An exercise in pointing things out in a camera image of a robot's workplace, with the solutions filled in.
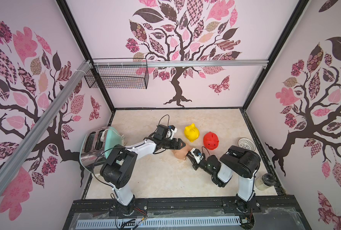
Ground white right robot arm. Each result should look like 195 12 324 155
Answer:
186 146 261 203

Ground white sink strainer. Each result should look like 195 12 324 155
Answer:
238 138 256 151

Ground yellow piggy bank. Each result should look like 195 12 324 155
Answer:
184 123 200 142

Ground black wire basket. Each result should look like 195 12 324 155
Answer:
84 57 149 89

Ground white slotted cable duct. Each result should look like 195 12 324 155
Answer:
74 216 241 230

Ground aluminium rail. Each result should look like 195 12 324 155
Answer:
93 59 269 68
0 60 92 196

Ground red piggy bank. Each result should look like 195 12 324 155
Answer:
203 132 219 150

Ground clear jar black lid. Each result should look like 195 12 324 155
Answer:
255 173 277 191

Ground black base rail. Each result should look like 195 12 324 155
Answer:
63 195 310 230

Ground aluminium rail back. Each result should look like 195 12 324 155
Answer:
93 59 269 68

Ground aluminium rail left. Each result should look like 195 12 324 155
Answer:
0 60 92 196

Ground mint green chrome toaster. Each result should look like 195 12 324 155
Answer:
80 126 125 173

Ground pink piggy bank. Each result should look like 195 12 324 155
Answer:
172 144 192 161

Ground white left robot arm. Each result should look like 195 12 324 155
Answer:
100 125 185 206

